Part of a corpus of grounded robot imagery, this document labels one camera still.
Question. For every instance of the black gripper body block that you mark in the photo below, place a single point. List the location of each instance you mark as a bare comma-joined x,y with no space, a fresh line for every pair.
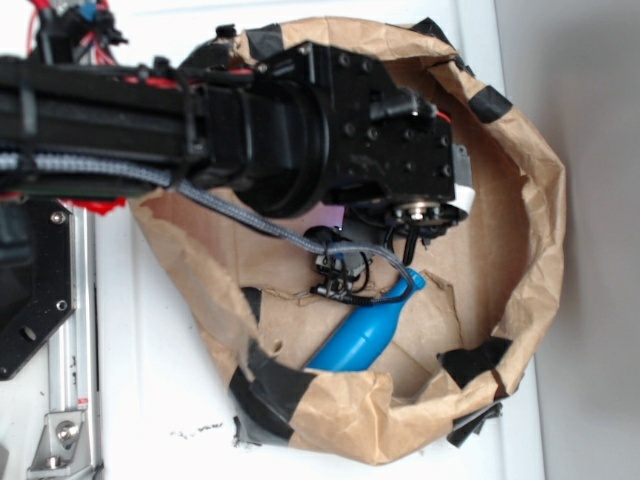
356,139

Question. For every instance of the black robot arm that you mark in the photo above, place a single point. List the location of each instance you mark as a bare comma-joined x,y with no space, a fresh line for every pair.
211,128

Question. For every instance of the blue plastic bowling pin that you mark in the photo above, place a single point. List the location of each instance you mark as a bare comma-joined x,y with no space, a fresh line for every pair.
362,337

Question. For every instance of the white plastic lid platform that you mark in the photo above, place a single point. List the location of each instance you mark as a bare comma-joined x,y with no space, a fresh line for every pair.
165,413

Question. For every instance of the brown paper bag enclosure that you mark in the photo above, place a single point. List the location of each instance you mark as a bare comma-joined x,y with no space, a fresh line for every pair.
463,342

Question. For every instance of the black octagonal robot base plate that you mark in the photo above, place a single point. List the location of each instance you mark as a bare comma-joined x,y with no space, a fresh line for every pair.
36,278

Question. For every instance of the aluminium extrusion rail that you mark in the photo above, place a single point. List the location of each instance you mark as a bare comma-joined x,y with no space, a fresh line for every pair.
70,445

